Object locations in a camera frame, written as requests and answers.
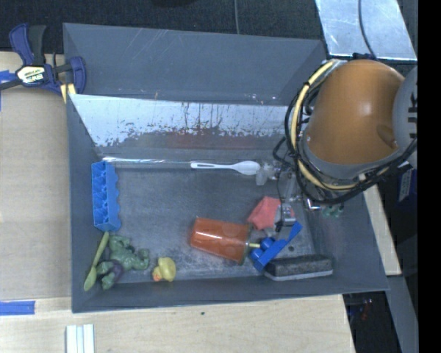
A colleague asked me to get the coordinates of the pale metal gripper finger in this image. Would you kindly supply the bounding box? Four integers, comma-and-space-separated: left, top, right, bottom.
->
274, 202, 296, 233
256, 162, 279, 187

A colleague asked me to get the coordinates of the white plastic spoon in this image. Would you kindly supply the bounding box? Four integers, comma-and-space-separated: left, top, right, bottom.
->
190, 160, 262, 177

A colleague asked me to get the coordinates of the red cloth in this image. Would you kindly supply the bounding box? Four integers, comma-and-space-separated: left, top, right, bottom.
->
246, 196, 282, 232

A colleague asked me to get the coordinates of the blue toy brick piece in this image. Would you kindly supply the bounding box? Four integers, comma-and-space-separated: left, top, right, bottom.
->
249, 220, 304, 274

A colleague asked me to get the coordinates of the black board eraser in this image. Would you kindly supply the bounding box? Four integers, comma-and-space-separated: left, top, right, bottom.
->
263, 254, 334, 282

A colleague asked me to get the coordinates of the orange-red plastic cup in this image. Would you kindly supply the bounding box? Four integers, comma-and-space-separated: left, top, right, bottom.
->
187, 216, 253, 266

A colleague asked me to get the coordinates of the grey metal bin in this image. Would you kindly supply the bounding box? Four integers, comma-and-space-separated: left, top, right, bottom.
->
62, 22, 391, 314

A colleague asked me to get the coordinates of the yellow rubber duck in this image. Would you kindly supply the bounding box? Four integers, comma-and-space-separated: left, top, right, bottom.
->
151, 256, 178, 283

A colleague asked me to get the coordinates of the green toy figure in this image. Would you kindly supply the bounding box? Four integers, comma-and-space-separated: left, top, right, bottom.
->
95, 234, 151, 291

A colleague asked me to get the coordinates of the blue ridged plastic block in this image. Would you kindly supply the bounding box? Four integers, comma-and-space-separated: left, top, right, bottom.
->
90, 160, 123, 233

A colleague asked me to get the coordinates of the green plastic spoon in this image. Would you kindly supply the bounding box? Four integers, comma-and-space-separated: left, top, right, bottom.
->
82, 230, 111, 293

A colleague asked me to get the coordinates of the pale wood board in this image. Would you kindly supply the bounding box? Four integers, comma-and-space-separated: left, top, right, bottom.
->
0, 86, 73, 302

